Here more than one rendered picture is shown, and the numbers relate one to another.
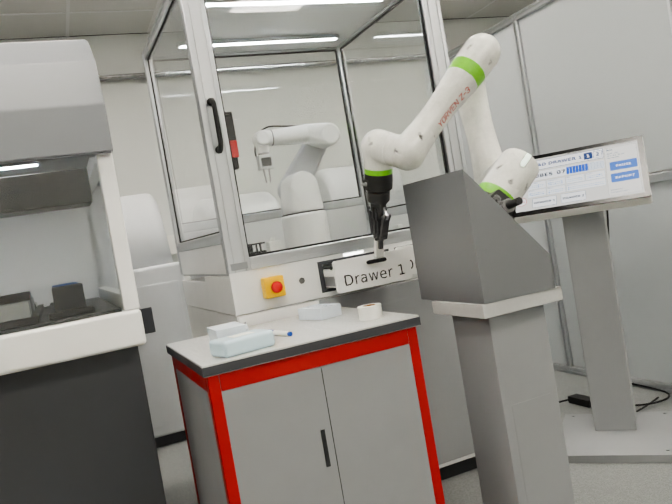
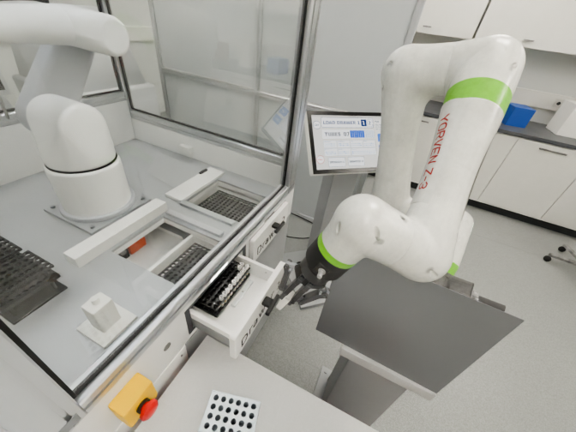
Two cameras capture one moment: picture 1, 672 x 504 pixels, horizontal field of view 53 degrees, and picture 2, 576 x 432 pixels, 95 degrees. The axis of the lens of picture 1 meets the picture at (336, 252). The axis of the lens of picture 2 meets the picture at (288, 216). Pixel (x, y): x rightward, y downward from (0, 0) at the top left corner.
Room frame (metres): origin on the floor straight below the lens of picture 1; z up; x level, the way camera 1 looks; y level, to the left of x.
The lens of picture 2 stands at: (2.01, 0.19, 1.56)
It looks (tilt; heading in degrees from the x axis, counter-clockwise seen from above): 37 degrees down; 313
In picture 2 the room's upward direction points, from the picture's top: 8 degrees clockwise
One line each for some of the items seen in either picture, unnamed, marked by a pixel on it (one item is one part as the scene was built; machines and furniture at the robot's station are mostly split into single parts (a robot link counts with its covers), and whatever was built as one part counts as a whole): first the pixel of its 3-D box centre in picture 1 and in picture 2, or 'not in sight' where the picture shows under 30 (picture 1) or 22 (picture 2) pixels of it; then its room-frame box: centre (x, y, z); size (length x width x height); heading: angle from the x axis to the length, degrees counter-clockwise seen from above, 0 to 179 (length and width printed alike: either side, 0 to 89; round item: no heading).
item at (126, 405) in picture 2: (273, 286); (135, 399); (2.33, 0.23, 0.88); 0.07 x 0.05 x 0.07; 113
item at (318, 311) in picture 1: (319, 311); (231, 417); (2.19, 0.09, 0.78); 0.12 x 0.08 x 0.04; 38
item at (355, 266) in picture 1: (373, 270); (260, 305); (2.34, -0.12, 0.87); 0.29 x 0.02 x 0.11; 113
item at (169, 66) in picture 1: (181, 133); not in sight; (2.74, 0.54, 1.52); 0.87 x 0.01 x 0.86; 23
